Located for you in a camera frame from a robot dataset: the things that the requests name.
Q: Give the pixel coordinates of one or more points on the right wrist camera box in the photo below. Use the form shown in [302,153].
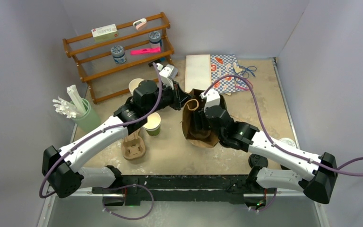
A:
[211,98]

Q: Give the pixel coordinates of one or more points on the wooden shelf rack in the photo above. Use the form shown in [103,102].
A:
[108,50]

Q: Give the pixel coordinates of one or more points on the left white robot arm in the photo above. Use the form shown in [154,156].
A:
[64,168]

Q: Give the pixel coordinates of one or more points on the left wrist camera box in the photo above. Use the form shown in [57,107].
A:
[167,74]

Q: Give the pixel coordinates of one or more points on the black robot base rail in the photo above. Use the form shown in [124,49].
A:
[234,189]

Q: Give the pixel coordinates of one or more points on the green straw holder cup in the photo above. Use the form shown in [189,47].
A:
[90,120]

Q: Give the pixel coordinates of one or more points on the pink white clip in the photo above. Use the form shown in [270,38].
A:
[140,24]

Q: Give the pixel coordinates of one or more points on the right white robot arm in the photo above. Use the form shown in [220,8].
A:
[305,172]

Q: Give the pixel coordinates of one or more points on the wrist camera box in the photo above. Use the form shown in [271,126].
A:
[167,74]
[211,98]

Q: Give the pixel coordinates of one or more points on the green paper bag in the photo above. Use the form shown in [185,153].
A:
[188,122]

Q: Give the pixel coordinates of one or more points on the pink marker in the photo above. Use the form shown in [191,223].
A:
[146,51]

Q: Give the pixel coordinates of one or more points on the blue lidded jar right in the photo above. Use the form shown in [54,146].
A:
[155,39]

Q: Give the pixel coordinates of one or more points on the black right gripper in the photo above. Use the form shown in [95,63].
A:
[200,116]

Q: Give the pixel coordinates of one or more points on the black cup lid near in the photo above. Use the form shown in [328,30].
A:
[257,160]

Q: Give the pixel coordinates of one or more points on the black blue marker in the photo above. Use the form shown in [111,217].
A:
[159,60]

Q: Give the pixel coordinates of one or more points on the white cup lid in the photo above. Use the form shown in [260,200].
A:
[289,142]

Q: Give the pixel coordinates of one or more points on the blue lidded jar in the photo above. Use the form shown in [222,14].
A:
[118,54]
[155,39]

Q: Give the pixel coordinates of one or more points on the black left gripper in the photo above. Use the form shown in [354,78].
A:
[181,97]

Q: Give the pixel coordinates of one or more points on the white green box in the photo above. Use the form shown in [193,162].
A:
[105,33]

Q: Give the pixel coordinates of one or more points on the blue lidded jar left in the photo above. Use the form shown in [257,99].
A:
[118,54]

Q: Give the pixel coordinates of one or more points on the white paper bag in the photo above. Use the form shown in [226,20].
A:
[197,72]

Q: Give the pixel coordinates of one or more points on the white paper cup stack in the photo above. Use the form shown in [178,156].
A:
[153,125]
[134,84]

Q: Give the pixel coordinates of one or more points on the blue checkered paper bag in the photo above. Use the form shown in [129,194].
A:
[221,65]

